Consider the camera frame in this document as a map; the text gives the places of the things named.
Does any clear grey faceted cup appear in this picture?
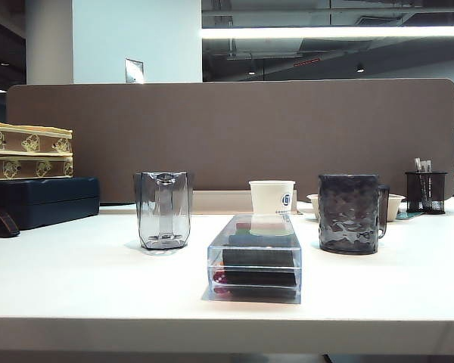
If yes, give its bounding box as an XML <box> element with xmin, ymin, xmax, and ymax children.
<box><xmin>132</xmin><ymin>170</ymin><xmax>194</xmax><ymax>251</ymax></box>

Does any dark brown leather strap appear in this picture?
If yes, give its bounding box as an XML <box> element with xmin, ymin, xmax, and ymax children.
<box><xmin>0</xmin><ymin>206</ymin><xmax>20</xmax><ymax>238</ymax></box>

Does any white bowl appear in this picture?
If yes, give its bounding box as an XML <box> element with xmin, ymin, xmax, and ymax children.
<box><xmin>306</xmin><ymin>193</ymin><xmax>406</xmax><ymax>222</ymax></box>

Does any clear plastic rectangular box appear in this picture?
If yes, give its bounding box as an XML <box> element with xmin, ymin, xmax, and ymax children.
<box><xmin>205</xmin><ymin>213</ymin><xmax>302</xmax><ymax>305</ymax></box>

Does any silver wall plaque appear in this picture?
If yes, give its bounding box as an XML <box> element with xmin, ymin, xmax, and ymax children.
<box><xmin>124</xmin><ymin>57</ymin><xmax>145</xmax><ymax>83</ymax></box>

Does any black foam pad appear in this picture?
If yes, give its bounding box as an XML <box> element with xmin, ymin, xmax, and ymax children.
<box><xmin>225</xmin><ymin>268</ymin><xmax>298</xmax><ymax>287</ymax></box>
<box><xmin>222</xmin><ymin>247</ymin><xmax>294</xmax><ymax>266</ymax></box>

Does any white ceiling light strip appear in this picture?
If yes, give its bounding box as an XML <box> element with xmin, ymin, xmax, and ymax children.
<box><xmin>201</xmin><ymin>25</ymin><xmax>454</xmax><ymax>39</ymax></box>

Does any white paper cup blue logo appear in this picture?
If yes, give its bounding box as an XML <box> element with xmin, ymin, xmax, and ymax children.
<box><xmin>248</xmin><ymin>180</ymin><xmax>297</xmax><ymax>236</ymax></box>

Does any dark textured mug with handle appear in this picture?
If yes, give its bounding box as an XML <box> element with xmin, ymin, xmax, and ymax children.
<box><xmin>317</xmin><ymin>172</ymin><xmax>391</xmax><ymax>255</ymax></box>

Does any dark blue hard case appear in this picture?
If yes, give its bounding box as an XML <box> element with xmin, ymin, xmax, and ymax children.
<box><xmin>0</xmin><ymin>175</ymin><xmax>101</xmax><ymax>231</ymax></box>

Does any yellow patterned gift box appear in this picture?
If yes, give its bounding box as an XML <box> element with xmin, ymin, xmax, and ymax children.
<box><xmin>0</xmin><ymin>153</ymin><xmax>75</xmax><ymax>182</ymax></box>
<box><xmin>0</xmin><ymin>119</ymin><xmax>73</xmax><ymax>157</ymax></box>

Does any brown fabric desk partition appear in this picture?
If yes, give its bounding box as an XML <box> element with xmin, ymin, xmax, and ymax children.
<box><xmin>5</xmin><ymin>77</ymin><xmax>454</xmax><ymax>205</ymax></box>

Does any black mesh pen holder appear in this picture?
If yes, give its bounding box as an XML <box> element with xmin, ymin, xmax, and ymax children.
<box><xmin>405</xmin><ymin>170</ymin><xmax>449</xmax><ymax>214</ymax></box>

